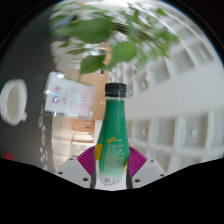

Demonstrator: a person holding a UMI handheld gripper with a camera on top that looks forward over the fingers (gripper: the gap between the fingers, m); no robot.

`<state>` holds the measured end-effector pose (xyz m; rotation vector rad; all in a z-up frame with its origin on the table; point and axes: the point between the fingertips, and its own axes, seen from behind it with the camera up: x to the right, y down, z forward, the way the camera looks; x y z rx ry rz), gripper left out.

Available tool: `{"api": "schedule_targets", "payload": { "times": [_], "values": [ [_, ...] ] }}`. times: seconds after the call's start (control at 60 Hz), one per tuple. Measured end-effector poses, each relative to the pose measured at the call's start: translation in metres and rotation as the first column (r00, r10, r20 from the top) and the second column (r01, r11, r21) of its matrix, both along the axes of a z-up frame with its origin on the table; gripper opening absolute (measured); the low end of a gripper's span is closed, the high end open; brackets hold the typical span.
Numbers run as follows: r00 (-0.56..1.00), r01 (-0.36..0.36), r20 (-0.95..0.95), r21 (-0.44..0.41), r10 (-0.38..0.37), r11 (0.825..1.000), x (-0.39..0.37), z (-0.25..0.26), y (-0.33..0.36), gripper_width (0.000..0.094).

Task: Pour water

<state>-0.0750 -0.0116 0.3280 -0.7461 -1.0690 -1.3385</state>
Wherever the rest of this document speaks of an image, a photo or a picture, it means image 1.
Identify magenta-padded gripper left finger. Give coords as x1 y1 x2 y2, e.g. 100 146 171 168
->
55 144 100 190

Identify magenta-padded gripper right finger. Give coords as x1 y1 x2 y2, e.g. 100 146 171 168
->
126 144 167 190

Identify green plastic drink bottle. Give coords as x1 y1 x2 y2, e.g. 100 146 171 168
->
94 82 132 187

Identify recessed ceiling lights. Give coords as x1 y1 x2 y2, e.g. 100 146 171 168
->
109 43 224 168

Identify flat round red coaster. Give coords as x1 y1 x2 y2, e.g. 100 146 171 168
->
3 152 16 162

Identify white mug with black dots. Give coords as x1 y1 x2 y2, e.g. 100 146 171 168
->
0 78 29 127

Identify green leafy potted plant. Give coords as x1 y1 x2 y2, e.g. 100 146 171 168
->
49 1 182 76

